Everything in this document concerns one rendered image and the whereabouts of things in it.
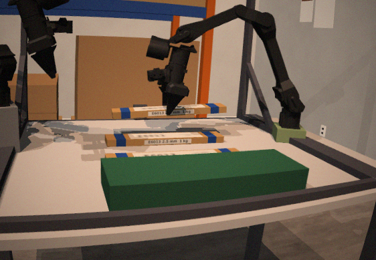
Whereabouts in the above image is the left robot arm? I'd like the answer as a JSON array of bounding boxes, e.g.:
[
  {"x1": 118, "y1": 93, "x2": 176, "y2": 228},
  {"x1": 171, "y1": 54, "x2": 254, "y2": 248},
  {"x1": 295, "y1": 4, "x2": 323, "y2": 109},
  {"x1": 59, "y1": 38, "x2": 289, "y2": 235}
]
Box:
[{"x1": 146, "y1": 5, "x2": 305, "y2": 130}]

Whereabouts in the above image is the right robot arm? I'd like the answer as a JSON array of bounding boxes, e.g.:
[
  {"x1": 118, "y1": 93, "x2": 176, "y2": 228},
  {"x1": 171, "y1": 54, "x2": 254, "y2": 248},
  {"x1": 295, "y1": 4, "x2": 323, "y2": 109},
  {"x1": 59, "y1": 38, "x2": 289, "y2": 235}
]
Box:
[{"x1": 0, "y1": 0, "x2": 73, "y2": 107}]

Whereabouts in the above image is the green rectangular block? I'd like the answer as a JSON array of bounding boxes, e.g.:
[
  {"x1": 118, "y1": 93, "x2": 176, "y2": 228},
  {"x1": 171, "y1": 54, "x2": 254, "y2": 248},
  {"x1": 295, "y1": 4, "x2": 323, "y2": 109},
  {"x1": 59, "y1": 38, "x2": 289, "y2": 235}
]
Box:
[{"x1": 100, "y1": 149, "x2": 309, "y2": 211}]

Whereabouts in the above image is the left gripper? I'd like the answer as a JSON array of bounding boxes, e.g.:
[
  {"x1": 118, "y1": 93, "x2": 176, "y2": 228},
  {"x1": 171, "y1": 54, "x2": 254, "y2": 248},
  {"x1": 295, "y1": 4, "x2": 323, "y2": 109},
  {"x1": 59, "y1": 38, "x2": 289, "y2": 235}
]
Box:
[{"x1": 157, "y1": 62, "x2": 189, "y2": 115}]

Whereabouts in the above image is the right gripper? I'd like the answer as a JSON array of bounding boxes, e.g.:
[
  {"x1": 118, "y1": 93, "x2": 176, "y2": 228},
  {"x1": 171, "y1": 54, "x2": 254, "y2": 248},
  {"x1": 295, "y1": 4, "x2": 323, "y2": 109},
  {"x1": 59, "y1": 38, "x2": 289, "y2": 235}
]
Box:
[{"x1": 22, "y1": 13, "x2": 57, "y2": 79}]

